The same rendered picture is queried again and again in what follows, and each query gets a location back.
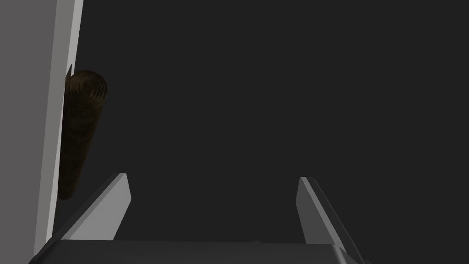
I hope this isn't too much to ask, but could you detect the pale grey cupboard door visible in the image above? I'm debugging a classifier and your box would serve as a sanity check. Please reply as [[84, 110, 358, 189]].
[[0, 0, 84, 264]]

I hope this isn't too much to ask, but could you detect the dark brown wooden bar handle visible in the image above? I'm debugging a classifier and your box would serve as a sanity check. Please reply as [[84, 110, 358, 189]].
[[58, 65, 109, 201]]

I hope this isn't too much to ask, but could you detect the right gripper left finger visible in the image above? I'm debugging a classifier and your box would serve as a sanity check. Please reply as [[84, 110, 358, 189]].
[[52, 173, 132, 242]]

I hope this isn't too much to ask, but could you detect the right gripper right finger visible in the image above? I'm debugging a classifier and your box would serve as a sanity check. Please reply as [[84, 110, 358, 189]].
[[295, 176, 363, 262]]

